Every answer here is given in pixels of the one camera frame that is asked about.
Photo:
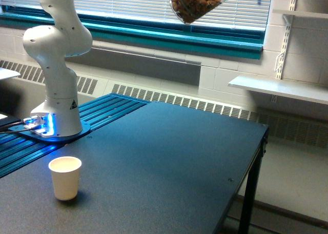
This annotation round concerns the white upper wall shelf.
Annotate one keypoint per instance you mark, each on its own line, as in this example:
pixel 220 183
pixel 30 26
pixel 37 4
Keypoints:
pixel 301 14

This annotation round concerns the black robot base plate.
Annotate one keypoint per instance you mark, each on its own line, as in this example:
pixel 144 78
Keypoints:
pixel 63 139

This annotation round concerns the white board at left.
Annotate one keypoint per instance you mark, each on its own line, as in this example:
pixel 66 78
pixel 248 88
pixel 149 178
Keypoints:
pixel 7 74

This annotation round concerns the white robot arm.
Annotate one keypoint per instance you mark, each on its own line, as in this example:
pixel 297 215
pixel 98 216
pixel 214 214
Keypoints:
pixel 58 116

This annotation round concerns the white shelf bracket rail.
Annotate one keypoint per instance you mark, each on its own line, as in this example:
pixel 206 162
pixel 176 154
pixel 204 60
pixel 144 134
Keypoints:
pixel 288 19

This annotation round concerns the blue slotted aluminium rail plate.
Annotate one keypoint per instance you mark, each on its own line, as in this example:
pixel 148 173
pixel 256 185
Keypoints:
pixel 18 150

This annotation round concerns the black table leg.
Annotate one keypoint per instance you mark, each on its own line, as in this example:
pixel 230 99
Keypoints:
pixel 250 190

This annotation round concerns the white lower wall shelf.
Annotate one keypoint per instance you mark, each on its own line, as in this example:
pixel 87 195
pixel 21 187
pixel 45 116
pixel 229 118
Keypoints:
pixel 288 89

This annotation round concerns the teal window frame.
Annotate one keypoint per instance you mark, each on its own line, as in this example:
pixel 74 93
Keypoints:
pixel 192 39

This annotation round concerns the white paper cup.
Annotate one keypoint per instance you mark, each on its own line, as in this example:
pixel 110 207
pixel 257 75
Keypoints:
pixel 65 177

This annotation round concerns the clear plastic cup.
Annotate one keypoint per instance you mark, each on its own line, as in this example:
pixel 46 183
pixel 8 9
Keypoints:
pixel 196 3

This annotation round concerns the white wall shelf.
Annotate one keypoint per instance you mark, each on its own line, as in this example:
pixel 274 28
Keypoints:
pixel 288 89
pixel 301 14

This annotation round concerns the white radiator vent cover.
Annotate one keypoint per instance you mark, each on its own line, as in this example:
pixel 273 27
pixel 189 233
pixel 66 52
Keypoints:
pixel 20 94

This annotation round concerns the brown almonds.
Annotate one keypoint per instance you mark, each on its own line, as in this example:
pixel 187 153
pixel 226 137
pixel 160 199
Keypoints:
pixel 193 4

